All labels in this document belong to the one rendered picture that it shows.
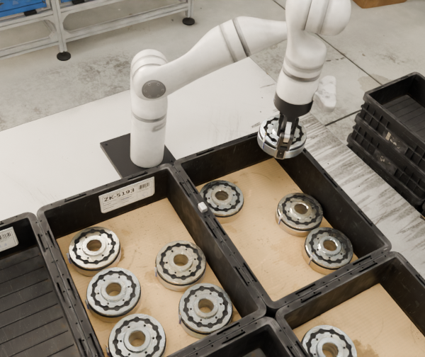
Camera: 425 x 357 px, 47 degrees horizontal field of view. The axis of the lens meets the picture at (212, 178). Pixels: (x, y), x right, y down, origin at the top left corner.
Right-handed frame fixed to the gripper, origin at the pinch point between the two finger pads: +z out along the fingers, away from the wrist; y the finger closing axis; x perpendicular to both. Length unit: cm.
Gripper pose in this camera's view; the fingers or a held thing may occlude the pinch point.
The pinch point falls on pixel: (281, 144)
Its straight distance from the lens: 105.8
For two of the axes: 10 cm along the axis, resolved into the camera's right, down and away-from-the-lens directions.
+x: 9.8, 1.8, -0.5
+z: -0.8, 6.5, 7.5
